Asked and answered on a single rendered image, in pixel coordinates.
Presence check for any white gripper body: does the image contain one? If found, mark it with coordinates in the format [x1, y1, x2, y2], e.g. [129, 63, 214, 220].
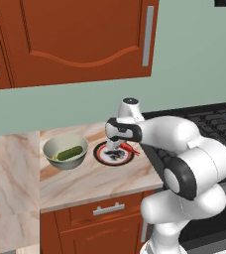
[106, 139, 122, 151]

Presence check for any white plate with dark rim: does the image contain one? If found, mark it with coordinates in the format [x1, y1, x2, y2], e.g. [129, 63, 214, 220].
[92, 140, 136, 167]

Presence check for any red fish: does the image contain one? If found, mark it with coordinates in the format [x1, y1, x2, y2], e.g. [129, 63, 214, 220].
[119, 142, 141, 157]

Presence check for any green cucumber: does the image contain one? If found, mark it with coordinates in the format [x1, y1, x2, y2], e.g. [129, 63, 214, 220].
[56, 145, 84, 162]

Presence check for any grey-green bowl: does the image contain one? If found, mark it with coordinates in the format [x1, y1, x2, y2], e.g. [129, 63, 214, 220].
[42, 133, 90, 172]

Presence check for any red-brown drawer front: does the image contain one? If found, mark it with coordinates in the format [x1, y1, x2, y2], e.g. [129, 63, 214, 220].
[54, 190, 145, 233]

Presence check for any red-brown base cupboard door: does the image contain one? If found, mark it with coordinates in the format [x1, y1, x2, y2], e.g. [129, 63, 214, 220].
[56, 213, 150, 254]

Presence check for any black stove with oven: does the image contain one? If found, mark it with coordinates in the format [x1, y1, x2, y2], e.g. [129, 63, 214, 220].
[140, 101, 226, 254]

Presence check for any wide red-brown cupboard door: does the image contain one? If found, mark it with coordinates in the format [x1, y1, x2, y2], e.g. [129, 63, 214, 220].
[0, 0, 161, 89]

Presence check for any grey drawer handle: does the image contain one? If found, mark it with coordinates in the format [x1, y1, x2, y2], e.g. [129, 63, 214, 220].
[92, 201, 126, 217]

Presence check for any grey base cupboard handle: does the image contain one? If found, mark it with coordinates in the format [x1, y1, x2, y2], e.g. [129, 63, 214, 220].
[140, 218, 150, 245]

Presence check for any long grey cupboard handle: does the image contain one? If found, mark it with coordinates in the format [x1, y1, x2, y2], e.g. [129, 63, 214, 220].
[141, 5, 156, 67]

